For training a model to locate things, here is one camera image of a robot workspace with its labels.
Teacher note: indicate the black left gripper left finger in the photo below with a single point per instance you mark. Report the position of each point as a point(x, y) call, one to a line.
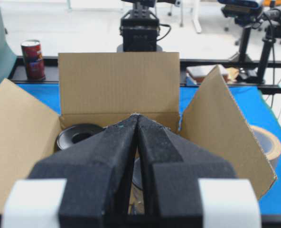
point(78, 186)

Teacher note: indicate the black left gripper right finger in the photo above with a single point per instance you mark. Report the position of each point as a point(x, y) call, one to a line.
point(186, 186)

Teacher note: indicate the brown cardboard box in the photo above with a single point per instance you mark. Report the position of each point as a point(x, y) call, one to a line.
point(105, 88)

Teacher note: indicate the blue table cloth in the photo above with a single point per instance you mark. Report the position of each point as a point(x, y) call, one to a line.
point(249, 99)

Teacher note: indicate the beige packing tape roll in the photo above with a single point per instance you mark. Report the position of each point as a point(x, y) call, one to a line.
point(270, 144)

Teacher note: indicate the red drink can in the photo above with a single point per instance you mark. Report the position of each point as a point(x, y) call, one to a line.
point(33, 59)

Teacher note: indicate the small box on rail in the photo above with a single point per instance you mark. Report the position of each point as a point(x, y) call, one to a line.
point(196, 74)

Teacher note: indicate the black table frame rail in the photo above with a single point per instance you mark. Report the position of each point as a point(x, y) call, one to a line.
point(18, 73)

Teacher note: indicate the black camera tripod stand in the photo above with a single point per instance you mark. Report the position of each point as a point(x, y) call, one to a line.
point(251, 14)

